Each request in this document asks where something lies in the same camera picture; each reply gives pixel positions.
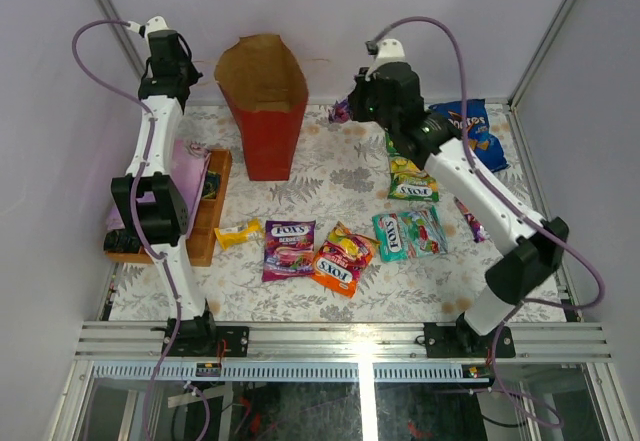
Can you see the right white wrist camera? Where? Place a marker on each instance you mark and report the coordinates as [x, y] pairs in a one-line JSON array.
[[384, 52]]

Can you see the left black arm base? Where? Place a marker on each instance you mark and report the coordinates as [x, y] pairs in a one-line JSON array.
[[202, 337]]

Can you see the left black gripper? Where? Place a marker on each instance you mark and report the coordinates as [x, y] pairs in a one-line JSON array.
[[170, 79]]

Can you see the orange fruit candy bag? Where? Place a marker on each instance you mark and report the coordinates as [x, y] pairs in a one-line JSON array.
[[342, 259]]

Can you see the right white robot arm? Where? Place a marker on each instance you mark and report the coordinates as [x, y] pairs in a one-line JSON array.
[[530, 245]]

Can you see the blue chips bag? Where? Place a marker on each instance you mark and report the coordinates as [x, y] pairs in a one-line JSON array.
[[485, 145]]

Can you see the purple frozen gift bag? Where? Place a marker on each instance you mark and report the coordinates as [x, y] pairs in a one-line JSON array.
[[189, 166]]

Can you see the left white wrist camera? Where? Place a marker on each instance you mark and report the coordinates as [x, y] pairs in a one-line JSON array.
[[153, 25]]

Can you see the purple berries candy bag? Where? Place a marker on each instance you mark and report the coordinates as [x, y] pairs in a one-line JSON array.
[[289, 249]]

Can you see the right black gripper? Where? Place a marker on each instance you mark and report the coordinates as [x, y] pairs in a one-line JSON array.
[[360, 88]]

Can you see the purple snack packet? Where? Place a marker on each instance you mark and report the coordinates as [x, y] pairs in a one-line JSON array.
[[477, 229]]

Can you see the aluminium front rail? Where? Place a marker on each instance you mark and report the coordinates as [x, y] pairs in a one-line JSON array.
[[332, 351]]

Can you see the yellow small snack bar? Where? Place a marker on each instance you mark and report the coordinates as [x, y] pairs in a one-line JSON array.
[[240, 234]]

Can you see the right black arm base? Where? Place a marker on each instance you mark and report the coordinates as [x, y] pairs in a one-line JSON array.
[[455, 340]]

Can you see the red paper bag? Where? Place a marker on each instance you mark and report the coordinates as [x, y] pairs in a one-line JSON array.
[[265, 89]]

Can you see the green candy bag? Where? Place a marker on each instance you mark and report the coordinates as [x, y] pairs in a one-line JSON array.
[[390, 147]]

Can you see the green yellow snack packet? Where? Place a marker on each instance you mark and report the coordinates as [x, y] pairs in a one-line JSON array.
[[409, 183]]

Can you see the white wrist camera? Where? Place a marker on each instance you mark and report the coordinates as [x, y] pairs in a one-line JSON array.
[[384, 52], [153, 25]]

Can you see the floral table cloth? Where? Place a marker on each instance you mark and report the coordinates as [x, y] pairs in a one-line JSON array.
[[340, 174]]

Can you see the teal mint candy bag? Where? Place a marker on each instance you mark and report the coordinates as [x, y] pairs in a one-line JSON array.
[[409, 235]]

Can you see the dark packet in tray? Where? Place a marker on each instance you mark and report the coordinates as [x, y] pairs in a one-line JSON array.
[[211, 185]]

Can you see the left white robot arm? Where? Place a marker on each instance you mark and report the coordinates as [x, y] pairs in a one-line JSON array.
[[147, 198]]

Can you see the orange wooden tray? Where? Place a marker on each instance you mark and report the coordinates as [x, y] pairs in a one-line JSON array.
[[200, 244]]

